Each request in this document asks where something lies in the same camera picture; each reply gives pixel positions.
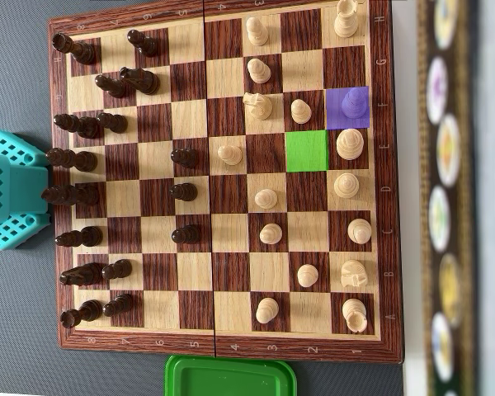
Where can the light wooden bishop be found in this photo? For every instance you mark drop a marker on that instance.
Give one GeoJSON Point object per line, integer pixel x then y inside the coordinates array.
{"type": "Point", "coordinates": [359, 231]}
{"type": "Point", "coordinates": [353, 106]}

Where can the wooden folding chess board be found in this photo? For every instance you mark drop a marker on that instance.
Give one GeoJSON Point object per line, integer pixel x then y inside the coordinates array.
{"type": "Point", "coordinates": [231, 272]}

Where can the light wooden knight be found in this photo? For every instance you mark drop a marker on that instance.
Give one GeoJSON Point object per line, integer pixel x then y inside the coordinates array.
{"type": "Point", "coordinates": [354, 273]}
{"type": "Point", "coordinates": [259, 106]}

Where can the light wooden queen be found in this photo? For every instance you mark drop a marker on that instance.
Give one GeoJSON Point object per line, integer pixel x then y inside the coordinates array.
{"type": "Point", "coordinates": [346, 185]}

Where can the light wooden king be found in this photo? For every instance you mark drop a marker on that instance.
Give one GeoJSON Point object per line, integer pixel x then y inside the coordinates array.
{"type": "Point", "coordinates": [350, 144]}

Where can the light wooden rook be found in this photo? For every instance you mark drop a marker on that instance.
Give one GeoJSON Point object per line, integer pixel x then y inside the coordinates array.
{"type": "Point", "coordinates": [354, 314]}
{"type": "Point", "coordinates": [347, 22]}

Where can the dark wooden knight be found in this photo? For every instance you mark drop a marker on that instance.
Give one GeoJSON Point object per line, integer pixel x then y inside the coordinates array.
{"type": "Point", "coordinates": [82, 274]}
{"type": "Point", "coordinates": [142, 79]}

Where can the dark wooden bishop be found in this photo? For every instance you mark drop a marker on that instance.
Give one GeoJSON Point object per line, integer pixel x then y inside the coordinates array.
{"type": "Point", "coordinates": [78, 125]}
{"type": "Point", "coordinates": [80, 237]}

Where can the dark wooden queen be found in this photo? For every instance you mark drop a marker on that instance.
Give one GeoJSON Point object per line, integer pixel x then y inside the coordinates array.
{"type": "Point", "coordinates": [70, 195]}

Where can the dark wooden king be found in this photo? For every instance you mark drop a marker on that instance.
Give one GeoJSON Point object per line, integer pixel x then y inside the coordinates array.
{"type": "Point", "coordinates": [74, 159]}

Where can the green plastic lid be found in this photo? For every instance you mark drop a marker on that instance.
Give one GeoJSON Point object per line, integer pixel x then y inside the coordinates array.
{"type": "Point", "coordinates": [231, 379]}

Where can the dark wooden rook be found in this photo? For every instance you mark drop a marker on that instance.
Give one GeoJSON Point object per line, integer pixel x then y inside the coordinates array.
{"type": "Point", "coordinates": [76, 49]}
{"type": "Point", "coordinates": [81, 312]}

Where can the dark patterned rug border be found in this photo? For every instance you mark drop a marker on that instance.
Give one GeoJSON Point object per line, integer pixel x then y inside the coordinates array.
{"type": "Point", "coordinates": [462, 206]}

